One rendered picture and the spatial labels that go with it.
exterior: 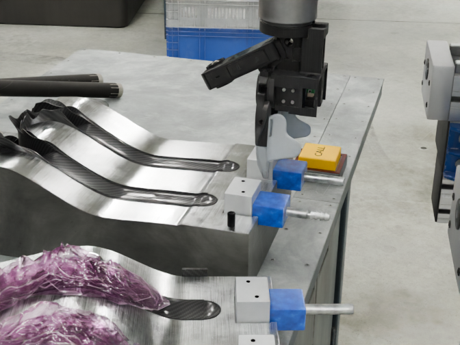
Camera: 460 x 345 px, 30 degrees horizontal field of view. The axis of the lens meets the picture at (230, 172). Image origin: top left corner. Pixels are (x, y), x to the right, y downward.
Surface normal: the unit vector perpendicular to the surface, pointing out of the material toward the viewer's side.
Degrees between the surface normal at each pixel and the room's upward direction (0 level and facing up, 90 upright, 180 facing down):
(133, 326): 29
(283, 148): 79
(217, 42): 91
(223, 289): 0
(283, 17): 90
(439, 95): 90
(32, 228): 90
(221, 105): 0
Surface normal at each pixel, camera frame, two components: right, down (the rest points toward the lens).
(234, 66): -0.29, 0.40
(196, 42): -0.06, 0.44
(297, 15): 0.22, 0.42
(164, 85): 0.01, -0.90
